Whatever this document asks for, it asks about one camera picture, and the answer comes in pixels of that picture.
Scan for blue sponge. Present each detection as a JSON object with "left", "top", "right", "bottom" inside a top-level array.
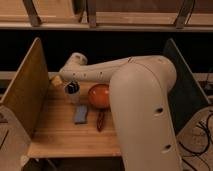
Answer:
[{"left": 74, "top": 105, "right": 88, "bottom": 124}]

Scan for black floor cables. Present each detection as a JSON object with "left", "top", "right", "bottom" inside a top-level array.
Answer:
[{"left": 178, "top": 111, "right": 213, "bottom": 171}]

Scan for wooden shelf with brackets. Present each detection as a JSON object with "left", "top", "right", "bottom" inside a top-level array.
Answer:
[{"left": 0, "top": 0, "right": 213, "bottom": 32}]

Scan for dark red utensil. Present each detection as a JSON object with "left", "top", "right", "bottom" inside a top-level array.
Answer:
[{"left": 97, "top": 110, "right": 105, "bottom": 132}]

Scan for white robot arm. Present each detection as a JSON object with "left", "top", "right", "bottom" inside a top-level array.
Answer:
[{"left": 59, "top": 53, "right": 183, "bottom": 171}]

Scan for right dark side panel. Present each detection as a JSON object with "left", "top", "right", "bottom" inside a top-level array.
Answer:
[{"left": 163, "top": 38, "right": 210, "bottom": 135}]

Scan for orange ceramic bowl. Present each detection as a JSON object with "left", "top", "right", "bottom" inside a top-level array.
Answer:
[{"left": 88, "top": 84, "right": 110, "bottom": 109}]

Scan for left wooden side panel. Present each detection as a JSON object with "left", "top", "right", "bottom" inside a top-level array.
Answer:
[{"left": 0, "top": 38, "right": 49, "bottom": 139}]

